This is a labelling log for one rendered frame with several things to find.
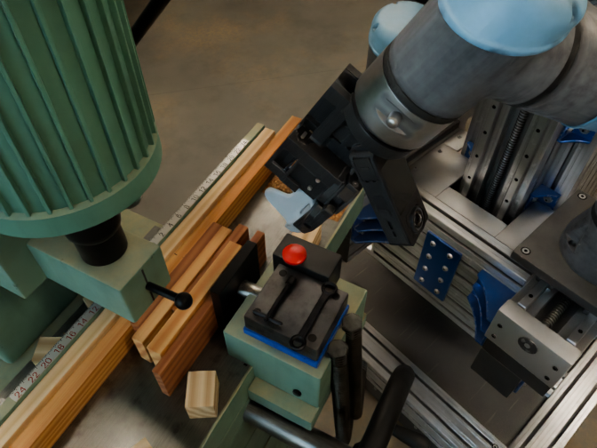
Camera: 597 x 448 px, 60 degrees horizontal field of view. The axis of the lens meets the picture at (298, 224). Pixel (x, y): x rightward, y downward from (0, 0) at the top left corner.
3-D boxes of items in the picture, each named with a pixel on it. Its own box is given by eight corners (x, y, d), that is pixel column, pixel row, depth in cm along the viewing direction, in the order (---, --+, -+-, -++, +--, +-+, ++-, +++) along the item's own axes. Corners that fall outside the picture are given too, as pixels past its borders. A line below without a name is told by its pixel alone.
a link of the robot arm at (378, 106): (473, 88, 41) (442, 148, 37) (435, 119, 45) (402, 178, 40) (404, 23, 41) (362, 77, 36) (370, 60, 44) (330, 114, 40)
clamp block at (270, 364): (316, 412, 66) (319, 383, 59) (227, 365, 70) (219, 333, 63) (363, 321, 75) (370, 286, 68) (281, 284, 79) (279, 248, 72)
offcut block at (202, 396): (192, 383, 66) (187, 371, 63) (218, 382, 66) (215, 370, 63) (189, 419, 63) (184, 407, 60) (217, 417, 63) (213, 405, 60)
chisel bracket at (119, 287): (139, 332, 61) (119, 292, 54) (50, 284, 65) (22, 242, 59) (177, 284, 65) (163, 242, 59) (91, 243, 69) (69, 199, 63)
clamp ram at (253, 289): (266, 350, 68) (261, 315, 61) (218, 326, 70) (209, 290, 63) (298, 298, 73) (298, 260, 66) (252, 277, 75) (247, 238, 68)
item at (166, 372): (170, 396, 64) (159, 375, 60) (162, 392, 65) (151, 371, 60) (266, 260, 78) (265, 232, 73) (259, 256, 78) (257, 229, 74)
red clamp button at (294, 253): (299, 270, 63) (299, 265, 62) (277, 260, 64) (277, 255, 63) (310, 252, 64) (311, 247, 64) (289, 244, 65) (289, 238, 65)
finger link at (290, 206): (257, 197, 59) (292, 158, 52) (297, 230, 60) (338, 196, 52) (242, 216, 57) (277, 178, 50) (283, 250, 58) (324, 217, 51)
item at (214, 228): (150, 346, 69) (141, 328, 65) (138, 340, 69) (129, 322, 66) (227, 245, 80) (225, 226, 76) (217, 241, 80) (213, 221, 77)
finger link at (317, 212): (305, 202, 56) (347, 164, 49) (317, 212, 56) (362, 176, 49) (283, 232, 53) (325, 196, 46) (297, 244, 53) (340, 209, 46)
